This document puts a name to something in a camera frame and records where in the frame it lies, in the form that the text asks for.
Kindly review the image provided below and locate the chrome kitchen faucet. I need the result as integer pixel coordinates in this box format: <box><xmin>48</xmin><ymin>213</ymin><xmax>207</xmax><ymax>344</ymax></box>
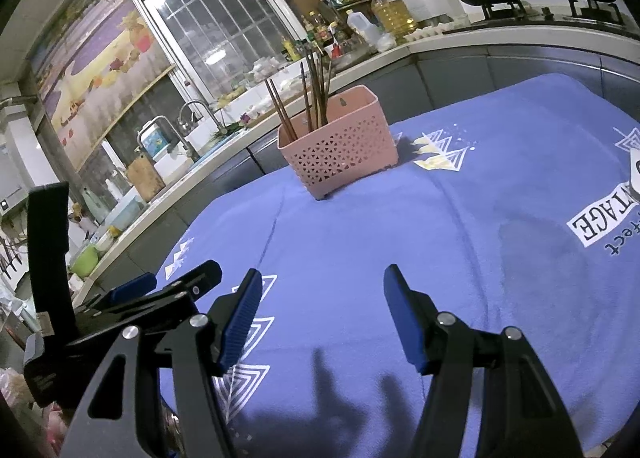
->
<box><xmin>137</xmin><ymin>114</ymin><xmax>201</xmax><ymax>162</ymax></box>

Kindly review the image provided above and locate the barred kitchen window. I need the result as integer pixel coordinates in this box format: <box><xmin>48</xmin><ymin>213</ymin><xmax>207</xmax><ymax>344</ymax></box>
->
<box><xmin>140</xmin><ymin>0</ymin><xmax>295</xmax><ymax>100</ymax></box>

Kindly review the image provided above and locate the wooden cutting board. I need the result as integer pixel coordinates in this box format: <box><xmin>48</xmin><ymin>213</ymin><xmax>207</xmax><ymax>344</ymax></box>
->
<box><xmin>126</xmin><ymin>154</ymin><xmax>165</xmax><ymax>202</ymax></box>

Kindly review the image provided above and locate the pink perforated utensil basket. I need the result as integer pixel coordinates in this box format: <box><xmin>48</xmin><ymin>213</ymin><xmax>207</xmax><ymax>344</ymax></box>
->
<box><xmin>278</xmin><ymin>85</ymin><xmax>399</xmax><ymax>199</ymax></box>

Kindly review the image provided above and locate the white tag on table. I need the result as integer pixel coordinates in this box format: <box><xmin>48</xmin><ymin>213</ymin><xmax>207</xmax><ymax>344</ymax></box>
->
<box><xmin>629</xmin><ymin>148</ymin><xmax>640</xmax><ymax>199</ymax></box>

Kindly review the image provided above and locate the white plastic jug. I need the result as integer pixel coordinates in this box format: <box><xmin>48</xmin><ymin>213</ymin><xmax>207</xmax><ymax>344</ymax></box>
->
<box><xmin>346</xmin><ymin>10</ymin><xmax>382</xmax><ymax>48</ymax></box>

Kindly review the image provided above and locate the yellow cooking oil bottle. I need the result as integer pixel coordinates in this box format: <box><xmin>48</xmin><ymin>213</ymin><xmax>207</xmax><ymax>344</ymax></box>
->
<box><xmin>371</xmin><ymin>0</ymin><xmax>416</xmax><ymax>38</ymax></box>

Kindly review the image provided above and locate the fruit wall poster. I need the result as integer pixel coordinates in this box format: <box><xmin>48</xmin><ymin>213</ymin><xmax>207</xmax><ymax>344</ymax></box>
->
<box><xmin>32</xmin><ymin>0</ymin><xmax>172</xmax><ymax>170</ymax></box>

